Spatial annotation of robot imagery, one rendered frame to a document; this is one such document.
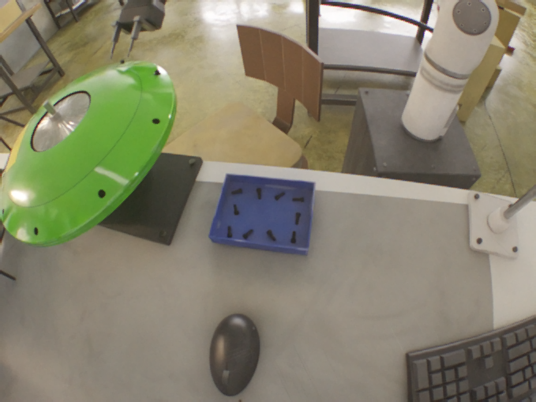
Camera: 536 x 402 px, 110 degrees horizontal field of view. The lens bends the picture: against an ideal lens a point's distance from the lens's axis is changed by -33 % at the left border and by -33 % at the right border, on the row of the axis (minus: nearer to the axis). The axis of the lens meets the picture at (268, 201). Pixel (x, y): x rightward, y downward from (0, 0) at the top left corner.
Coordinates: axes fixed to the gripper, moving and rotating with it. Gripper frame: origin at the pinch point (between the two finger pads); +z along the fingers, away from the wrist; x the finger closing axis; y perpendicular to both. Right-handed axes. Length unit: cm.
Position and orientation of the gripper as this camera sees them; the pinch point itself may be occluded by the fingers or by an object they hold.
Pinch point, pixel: (119, 57)
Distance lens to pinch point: 47.5
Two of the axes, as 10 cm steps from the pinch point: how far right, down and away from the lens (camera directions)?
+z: -1.6, 9.8, 1.5
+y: 2.2, -1.1, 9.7
